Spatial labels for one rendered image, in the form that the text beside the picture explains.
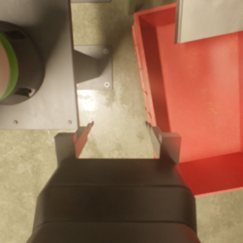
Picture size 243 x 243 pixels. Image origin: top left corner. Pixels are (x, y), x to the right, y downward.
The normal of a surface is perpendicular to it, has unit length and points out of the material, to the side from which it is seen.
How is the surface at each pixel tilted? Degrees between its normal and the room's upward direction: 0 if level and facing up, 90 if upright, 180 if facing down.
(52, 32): 0
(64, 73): 0
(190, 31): 30
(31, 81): 66
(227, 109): 0
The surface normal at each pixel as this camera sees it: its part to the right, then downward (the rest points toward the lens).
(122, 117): 0.00, 0.29
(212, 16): 0.09, 0.72
